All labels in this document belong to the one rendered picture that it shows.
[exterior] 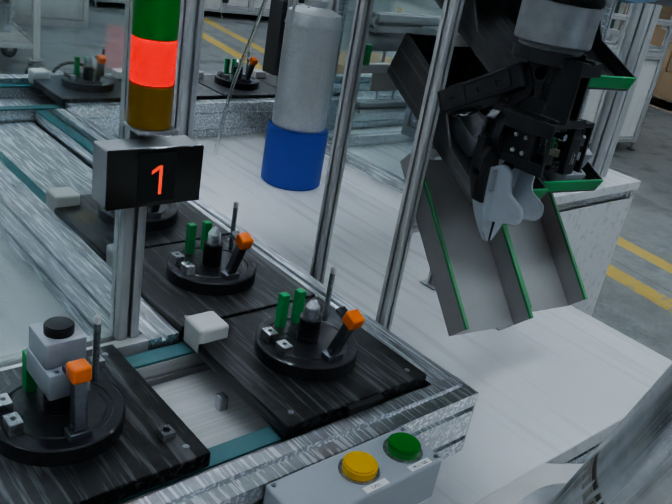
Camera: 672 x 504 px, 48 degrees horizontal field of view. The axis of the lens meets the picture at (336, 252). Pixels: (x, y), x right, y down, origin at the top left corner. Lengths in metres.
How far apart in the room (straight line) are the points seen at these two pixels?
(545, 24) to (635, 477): 0.44
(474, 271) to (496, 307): 0.06
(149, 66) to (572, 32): 0.44
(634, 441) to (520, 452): 0.70
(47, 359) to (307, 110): 1.20
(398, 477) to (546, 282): 0.53
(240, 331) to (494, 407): 0.42
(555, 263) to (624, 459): 0.88
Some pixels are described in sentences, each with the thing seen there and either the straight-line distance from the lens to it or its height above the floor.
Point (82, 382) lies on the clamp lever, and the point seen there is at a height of 1.06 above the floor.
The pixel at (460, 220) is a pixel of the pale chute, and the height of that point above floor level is 1.11.
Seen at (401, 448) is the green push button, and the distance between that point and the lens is 0.91.
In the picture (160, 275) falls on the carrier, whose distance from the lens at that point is 1.19.
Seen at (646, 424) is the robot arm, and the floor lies 1.30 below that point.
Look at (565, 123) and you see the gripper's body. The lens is 0.76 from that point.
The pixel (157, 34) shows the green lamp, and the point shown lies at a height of 1.37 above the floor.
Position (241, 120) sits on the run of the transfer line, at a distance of 2.32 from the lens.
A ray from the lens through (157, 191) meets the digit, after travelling 0.92.
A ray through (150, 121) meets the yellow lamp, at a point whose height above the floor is 1.27.
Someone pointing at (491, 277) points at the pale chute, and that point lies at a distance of 1.20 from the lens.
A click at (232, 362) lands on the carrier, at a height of 0.97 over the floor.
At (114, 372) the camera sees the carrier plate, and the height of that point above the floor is 0.97.
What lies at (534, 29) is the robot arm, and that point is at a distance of 0.76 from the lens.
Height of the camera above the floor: 1.52
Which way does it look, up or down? 24 degrees down
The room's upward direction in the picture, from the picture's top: 10 degrees clockwise
